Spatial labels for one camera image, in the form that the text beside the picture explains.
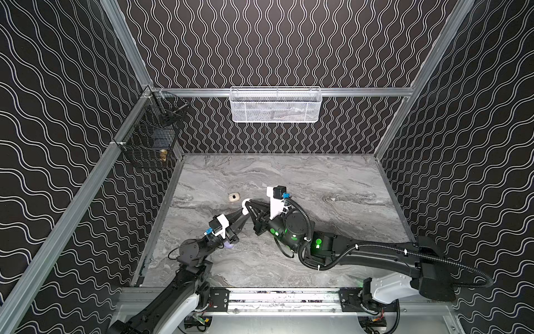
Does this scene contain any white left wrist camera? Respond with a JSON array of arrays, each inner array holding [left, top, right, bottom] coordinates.
[[204, 214, 229, 239]]

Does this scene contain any black wire basket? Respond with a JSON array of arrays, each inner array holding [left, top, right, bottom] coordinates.
[[119, 94, 191, 171]]

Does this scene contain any aluminium corner frame post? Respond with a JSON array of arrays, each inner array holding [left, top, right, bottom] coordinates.
[[101, 0, 153, 87]]

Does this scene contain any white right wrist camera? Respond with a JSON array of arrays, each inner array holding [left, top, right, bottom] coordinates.
[[266, 186, 289, 220]]

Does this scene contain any small brass object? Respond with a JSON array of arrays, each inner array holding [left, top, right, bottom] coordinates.
[[159, 149, 168, 162]]

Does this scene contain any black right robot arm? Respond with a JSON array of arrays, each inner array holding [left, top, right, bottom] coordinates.
[[243, 198, 495, 304]]

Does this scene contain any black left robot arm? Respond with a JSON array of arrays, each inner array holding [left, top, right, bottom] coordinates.
[[107, 210, 250, 333]]

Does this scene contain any cream earbud charging case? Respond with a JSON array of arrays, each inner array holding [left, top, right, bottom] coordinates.
[[228, 192, 241, 203]]

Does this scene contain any white round disc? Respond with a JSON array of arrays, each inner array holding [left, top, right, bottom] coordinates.
[[241, 198, 250, 215]]

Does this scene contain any white wire mesh basket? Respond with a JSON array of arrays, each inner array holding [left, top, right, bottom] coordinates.
[[229, 86, 323, 123]]

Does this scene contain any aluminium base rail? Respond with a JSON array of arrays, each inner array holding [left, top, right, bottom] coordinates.
[[191, 288, 453, 317]]

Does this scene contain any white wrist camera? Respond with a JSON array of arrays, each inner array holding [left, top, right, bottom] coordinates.
[[204, 214, 229, 239], [266, 186, 289, 220]]

